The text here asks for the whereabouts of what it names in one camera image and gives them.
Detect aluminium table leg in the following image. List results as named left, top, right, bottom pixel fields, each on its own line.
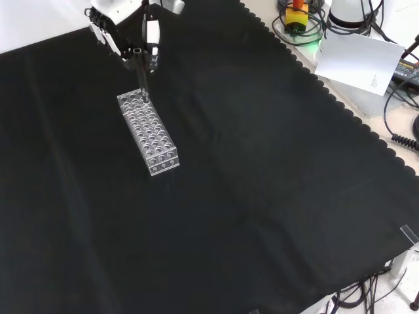
left=390, top=249, right=417, bottom=281

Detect black power supply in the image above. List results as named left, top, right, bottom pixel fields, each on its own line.
left=391, top=54, right=419, bottom=91

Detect yellow stop button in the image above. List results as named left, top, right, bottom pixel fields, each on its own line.
left=284, top=0, right=309, bottom=35

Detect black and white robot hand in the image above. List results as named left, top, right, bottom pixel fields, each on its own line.
left=84, top=0, right=186, bottom=73

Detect pale paper board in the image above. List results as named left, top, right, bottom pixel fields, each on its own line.
left=314, top=32, right=406, bottom=97

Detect black spiral cable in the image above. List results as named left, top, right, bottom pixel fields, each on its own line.
left=382, top=81, right=419, bottom=150

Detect black cloth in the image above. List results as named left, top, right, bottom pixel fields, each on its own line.
left=0, top=0, right=419, bottom=314

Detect clear glass test tube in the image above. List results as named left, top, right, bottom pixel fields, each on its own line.
left=132, top=47, right=151, bottom=103

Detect black floor cables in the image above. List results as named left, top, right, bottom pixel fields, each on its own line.
left=330, top=274, right=393, bottom=314

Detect clear plastic test tube rack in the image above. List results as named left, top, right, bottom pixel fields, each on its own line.
left=117, top=88, right=181, bottom=177

